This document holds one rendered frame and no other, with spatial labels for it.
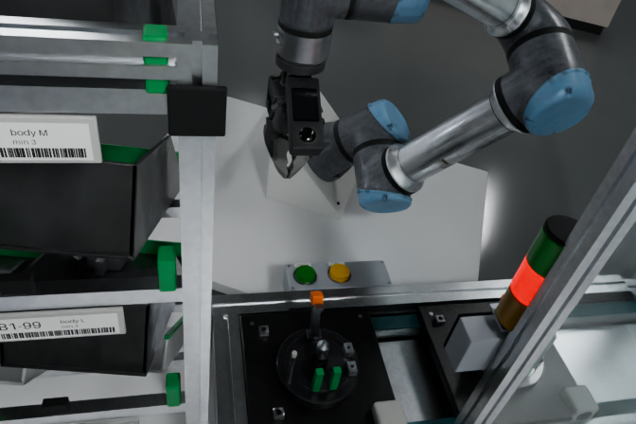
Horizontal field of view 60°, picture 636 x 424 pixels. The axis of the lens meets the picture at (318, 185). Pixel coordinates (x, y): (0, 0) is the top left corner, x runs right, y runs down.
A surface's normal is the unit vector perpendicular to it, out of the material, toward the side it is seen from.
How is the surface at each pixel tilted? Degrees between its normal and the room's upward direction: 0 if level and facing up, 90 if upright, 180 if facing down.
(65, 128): 90
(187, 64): 90
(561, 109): 106
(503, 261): 0
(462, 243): 0
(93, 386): 0
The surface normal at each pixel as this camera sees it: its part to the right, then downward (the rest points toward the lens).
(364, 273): 0.14, -0.76
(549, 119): 0.16, 0.84
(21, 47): 0.18, 0.65
